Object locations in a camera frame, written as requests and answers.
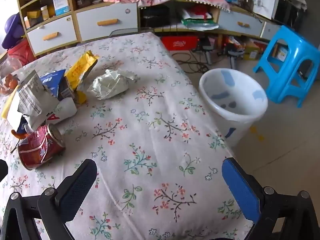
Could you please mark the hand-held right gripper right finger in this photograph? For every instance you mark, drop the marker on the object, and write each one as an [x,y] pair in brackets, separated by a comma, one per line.
[240,192]

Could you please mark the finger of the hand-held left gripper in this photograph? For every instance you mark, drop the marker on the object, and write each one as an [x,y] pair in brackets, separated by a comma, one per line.
[2,170]

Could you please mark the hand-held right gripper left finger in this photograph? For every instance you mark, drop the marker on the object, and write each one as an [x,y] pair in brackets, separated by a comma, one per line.
[75,192]

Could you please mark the crushed red can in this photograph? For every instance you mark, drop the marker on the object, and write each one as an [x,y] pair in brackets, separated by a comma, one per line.
[41,145]

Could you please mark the white plastic bin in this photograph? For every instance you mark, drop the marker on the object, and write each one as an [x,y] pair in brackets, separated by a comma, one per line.
[232,120]

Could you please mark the white printed wrapper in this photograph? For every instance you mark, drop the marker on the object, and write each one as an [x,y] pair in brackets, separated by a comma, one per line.
[27,97]

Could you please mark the white paper cup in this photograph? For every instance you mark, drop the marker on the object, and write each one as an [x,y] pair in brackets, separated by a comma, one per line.
[62,110]

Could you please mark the white paper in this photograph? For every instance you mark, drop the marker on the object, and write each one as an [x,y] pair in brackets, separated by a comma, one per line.
[110,85]

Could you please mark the orange candy wrapper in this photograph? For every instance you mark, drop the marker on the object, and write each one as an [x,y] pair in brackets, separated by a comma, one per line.
[20,135]

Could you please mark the yellow flat packet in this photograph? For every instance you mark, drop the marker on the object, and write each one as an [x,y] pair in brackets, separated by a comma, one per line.
[6,107]

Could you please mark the bag of oranges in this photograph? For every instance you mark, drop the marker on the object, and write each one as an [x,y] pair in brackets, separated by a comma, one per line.
[8,82]

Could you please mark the floral tablecloth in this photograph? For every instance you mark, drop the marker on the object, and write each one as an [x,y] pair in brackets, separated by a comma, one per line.
[150,142]

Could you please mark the torn blue carton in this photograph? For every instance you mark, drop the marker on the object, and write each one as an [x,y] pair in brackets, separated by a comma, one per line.
[56,82]

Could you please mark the red bag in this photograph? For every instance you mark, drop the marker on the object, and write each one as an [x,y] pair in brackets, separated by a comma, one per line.
[21,53]

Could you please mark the yellow snack bag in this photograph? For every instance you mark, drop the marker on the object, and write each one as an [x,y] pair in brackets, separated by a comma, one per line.
[80,70]

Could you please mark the purple hat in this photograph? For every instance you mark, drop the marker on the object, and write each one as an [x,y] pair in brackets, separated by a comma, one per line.
[12,30]

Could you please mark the yellow cardboard box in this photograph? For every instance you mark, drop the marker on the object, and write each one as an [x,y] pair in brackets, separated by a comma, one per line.
[251,51]

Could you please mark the red box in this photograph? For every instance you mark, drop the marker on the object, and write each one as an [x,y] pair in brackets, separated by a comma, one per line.
[178,42]

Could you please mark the blue plastic stool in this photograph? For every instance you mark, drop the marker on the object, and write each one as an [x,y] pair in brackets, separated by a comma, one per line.
[287,37]

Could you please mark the small grey drawer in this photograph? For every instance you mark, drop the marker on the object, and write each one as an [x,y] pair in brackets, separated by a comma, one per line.
[270,31]

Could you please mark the green and white package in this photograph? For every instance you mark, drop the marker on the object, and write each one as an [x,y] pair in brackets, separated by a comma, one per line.
[197,22]

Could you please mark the blue and white box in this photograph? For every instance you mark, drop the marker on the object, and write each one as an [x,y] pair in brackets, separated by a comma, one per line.
[60,2]

